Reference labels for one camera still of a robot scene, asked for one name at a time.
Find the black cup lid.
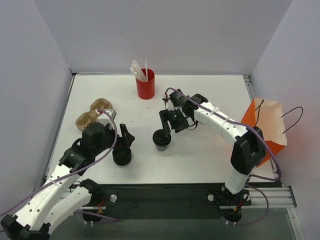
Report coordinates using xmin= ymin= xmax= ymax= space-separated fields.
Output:
xmin=152 ymin=129 xmax=171 ymax=144

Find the black paper coffee cup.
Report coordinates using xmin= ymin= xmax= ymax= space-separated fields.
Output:
xmin=155 ymin=143 xmax=169 ymax=151

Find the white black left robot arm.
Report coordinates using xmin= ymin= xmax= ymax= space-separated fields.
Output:
xmin=0 ymin=122 xmax=135 ymax=240

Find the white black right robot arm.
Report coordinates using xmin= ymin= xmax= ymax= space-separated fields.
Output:
xmin=152 ymin=89 xmax=266 ymax=204

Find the stack of black lids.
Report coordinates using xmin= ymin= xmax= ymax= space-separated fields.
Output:
xmin=112 ymin=148 xmax=132 ymax=166

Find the brown cardboard cup carrier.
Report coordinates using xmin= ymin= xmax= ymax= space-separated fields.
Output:
xmin=75 ymin=98 xmax=117 ymax=132

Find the red cylindrical straw holder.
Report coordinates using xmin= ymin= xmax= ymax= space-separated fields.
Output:
xmin=135 ymin=69 xmax=155 ymax=100

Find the white wrapped straw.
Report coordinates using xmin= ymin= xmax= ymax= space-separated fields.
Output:
xmin=144 ymin=59 xmax=149 ymax=82

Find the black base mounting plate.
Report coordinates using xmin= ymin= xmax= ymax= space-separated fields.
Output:
xmin=80 ymin=183 xmax=252 ymax=223

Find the orange paper bag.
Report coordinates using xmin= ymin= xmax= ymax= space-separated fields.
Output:
xmin=241 ymin=97 xmax=288 ymax=155

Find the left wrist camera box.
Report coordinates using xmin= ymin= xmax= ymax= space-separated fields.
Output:
xmin=97 ymin=109 xmax=117 ymax=126

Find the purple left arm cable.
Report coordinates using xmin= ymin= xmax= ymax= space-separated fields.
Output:
xmin=0 ymin=108 xmax=120 ymax=223

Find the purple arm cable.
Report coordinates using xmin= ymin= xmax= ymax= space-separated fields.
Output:
xmin=0 ymin=108 xmax=120 ymax=223
xmin=166 ymin=87 xmax=283 ymax=226

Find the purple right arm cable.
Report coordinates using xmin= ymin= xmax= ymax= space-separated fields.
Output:
xmin=166 ymin=87 xmax=283 ymax=226

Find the aluminium frame rail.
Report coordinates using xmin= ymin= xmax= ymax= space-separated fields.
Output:
xmin=248 ymin=187 xmax=297 ymax=209

